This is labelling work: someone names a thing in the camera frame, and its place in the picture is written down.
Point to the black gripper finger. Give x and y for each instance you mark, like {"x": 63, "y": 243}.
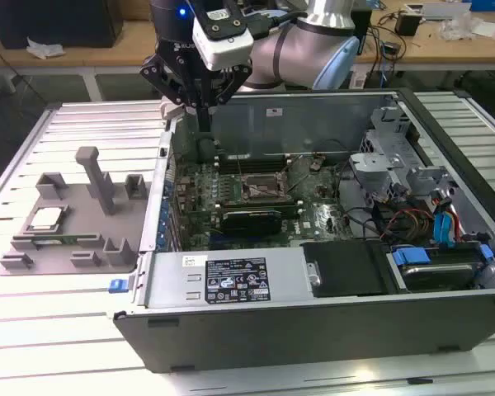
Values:
{"x": 235, "y": 82}
{"x": 161, "y": 78}

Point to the metal locking lever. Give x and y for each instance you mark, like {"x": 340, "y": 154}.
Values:
{"x": 240, "y": 167}

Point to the silver CPU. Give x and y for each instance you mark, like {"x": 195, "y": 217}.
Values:
{"x": 45, "y": 219}

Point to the CPU socket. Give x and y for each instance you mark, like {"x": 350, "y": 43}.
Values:
{"x": 262, "y": 186}

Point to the wooden desk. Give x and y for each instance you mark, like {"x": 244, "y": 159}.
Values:
{"x": 148, "y": 55}

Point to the light grey case latch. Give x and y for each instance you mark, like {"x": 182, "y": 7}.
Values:
{"x": 171, "y": 112}

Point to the black computer tower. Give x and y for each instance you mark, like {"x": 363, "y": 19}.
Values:
{"x": 57, "y": 20}

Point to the crumpled white paper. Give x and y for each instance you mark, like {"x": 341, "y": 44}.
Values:
{"x": 45, "y": 48}

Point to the white power socket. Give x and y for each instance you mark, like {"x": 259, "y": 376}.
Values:
{"x": 359, "y": 80}

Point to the large black box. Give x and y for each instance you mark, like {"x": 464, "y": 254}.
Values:
{"x": 364, "y": 29}

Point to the green motherboard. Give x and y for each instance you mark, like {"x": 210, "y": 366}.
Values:
{"x": 321, "y": 194}

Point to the black graphics card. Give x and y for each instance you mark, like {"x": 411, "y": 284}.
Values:
{"x": 251, "y": 224}

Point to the grey parts rack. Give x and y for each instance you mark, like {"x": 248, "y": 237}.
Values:
{"x": 82, "y": 206}

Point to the small black adapter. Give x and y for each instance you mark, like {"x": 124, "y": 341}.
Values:
{"x": 392, "y": 48}

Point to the silver metal drive cage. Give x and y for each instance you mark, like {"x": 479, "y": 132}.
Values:
{"x": 375, "y": 163}

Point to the green RAM stick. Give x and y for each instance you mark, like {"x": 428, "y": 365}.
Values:
{"x": 78, "y": 238}

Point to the small black box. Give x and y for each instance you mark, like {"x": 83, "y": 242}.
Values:
{"x": 407, "y": 24}

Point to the silver power supply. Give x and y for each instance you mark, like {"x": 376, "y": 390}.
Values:
{"x": 169, "y": 280}

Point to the blue case latch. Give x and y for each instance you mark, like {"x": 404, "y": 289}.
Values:
{"x": 116, "y": 286}

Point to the clear plastic bags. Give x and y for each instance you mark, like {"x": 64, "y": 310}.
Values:
{"x": 458, "y": 26}

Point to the blue box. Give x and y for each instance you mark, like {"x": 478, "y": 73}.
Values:
{"x": 491, "y": 5}

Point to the black PC case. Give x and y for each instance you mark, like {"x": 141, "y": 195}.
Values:
{"x": 313, "y": 342}

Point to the hard disk in blue carrier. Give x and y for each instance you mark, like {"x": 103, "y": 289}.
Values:
{"x": 437, "y": 277}

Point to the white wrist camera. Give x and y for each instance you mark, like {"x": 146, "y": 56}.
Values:
{"x": 227, "y": 49}

